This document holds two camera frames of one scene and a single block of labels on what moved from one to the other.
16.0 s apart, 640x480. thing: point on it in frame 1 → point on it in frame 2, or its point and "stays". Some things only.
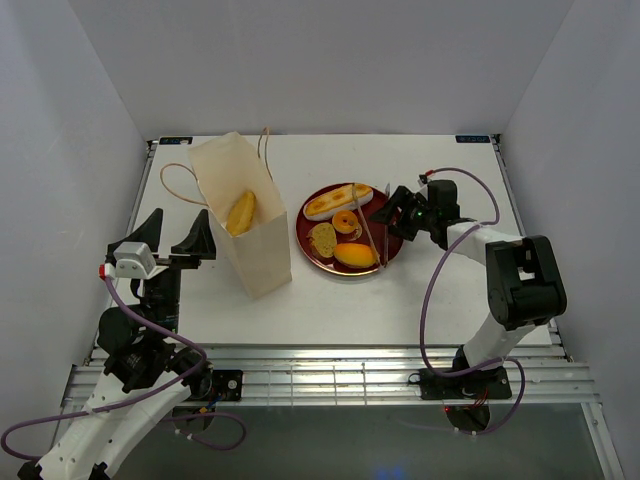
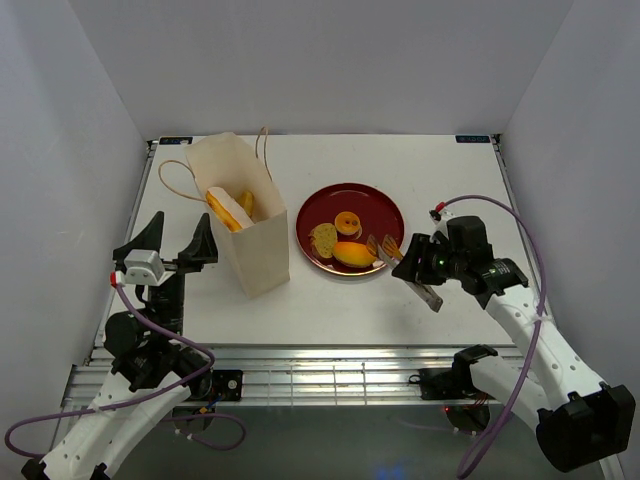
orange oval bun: x=354 y=255 stays
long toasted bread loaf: x=337 y=201 → x=220 y=209
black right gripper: x=401 y=196 → x=409 y=269
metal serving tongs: x=387 y=190 → x=390 y=253
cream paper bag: x=226 y=168 stays
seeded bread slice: x=322 y=239 stays
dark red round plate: x=375 y=235 stays
